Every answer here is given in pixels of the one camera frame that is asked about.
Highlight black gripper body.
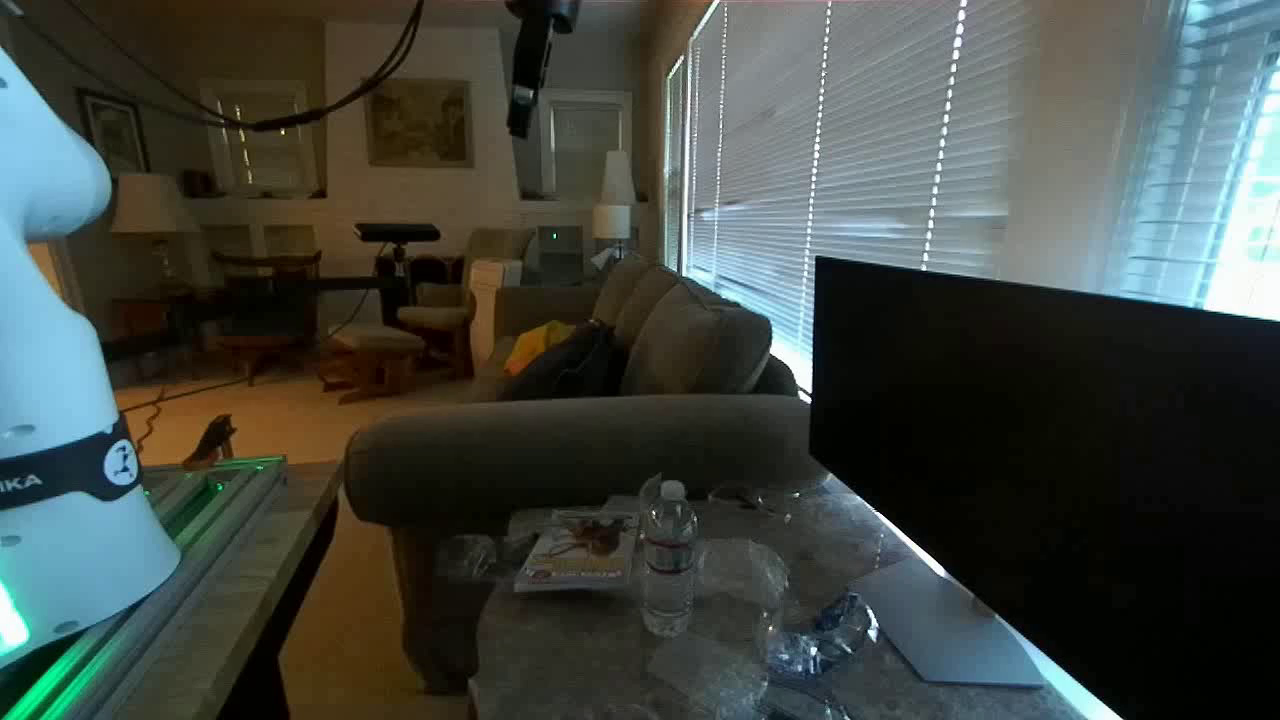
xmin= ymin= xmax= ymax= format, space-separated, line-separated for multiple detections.
xmin=504 ymin=0 xmax=585 ymax=87

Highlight yellow sofa cushion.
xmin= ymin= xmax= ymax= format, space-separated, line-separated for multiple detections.
xmin=497 ymin=315 xmax=580 ymax=384

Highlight grey-olive fabric sofa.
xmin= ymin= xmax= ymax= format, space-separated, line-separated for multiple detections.
xmin=339 ymin=252 xmax=815 ymax=696

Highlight large framed landscape picture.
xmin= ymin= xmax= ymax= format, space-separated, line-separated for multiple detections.
xmin=364 ymin=78 xmax=475 ymax=171

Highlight table lamp narrow white shade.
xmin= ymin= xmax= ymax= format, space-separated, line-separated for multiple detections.
xmin=589 ymin=150 xmax=641 ymax=252

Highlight wooden upholstered armchair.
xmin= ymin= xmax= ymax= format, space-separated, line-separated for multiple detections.
xmin=394 ymin=252 xmax=479 ymax=378

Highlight wooden upholstered ottoman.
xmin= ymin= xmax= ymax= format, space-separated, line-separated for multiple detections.
xmin=329 ymin=326 xmax=432 ymax=406

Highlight dark dining table set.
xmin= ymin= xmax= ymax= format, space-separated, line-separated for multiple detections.
xmin=195 ymin=245 xmax=325 ymax=378

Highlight white horizontal window blinds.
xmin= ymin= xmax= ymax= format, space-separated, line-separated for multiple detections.
xmin=660 ymin=0 xmax=1194 ymax=394

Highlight table lamp wide white shade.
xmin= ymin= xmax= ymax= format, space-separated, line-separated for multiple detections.
xmin=109 ymin=171 xmax=195 ymax=293

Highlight small dark framed picture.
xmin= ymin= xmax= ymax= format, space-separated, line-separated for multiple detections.
xmin=78 ymin=87 xmax=153 ymax=176

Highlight magazine with picture cover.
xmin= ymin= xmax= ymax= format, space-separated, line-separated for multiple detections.
xmin=514 ymin=503 xmax=644 ymax=597

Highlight small black floor object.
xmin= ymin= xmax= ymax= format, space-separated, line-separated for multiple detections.
xmin=180 ymin=411 xmax=241 ymax=472

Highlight clear plastic water bottle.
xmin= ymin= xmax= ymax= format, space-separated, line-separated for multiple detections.
xmin=636 ymin=472 xmax=702 ymax=642

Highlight glass side table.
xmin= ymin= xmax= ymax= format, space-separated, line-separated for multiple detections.
xmin=465 ymin=472 xmax=1126 ymax=720

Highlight wooden Husky workbench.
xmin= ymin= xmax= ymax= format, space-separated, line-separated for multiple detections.
xmin=78 ymin=456 xmax=348 ymax=720

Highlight crumpled clear plastic wrapper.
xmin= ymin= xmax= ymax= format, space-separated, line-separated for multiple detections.
xmin=758 ymin=587 xmax=885 ymax=685

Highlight black flat screen monitor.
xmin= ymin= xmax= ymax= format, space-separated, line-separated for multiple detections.
xmin=808 ymin=252 xmax=1280 ymax=720

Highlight small window blind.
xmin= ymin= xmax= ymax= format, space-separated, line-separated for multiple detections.
xmin=1117 ymin=0 xmax=1280 ymax=326

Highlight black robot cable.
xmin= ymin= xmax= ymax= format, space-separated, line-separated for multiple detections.
xmin=0 ymin=0 xmax=432 ymax=137

